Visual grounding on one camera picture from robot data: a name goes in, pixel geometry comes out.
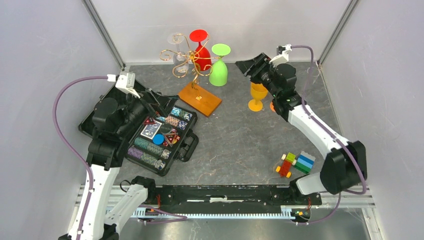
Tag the orange wine glass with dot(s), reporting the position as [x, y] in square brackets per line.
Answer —
[272, 107]

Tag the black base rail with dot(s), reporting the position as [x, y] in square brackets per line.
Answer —
[177, 203]

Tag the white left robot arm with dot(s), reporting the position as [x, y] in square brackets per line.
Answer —
[103, 163]

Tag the red toy brick car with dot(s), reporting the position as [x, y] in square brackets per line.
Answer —
[288, 160]

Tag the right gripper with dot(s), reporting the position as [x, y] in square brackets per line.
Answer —
[253, 67]

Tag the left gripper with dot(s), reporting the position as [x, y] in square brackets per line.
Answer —
[163, 104]

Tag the blue white toy block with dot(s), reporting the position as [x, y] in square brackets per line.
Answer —
[304, 162]

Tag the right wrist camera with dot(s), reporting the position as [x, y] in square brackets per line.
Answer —
[282, 56]

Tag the black poker chip case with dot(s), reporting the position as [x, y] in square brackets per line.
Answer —
[161, 140]

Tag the yellow wine glass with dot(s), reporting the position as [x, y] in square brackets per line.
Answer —
[258, 93]

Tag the green wine glass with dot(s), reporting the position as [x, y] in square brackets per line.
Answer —
[219, 74]

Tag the gold wire glass rack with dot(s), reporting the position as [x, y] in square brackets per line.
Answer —
[192, 94]

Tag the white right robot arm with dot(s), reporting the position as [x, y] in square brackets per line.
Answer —
[345, 163]

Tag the red wine glass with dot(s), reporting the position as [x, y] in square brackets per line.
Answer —
[203, 60]

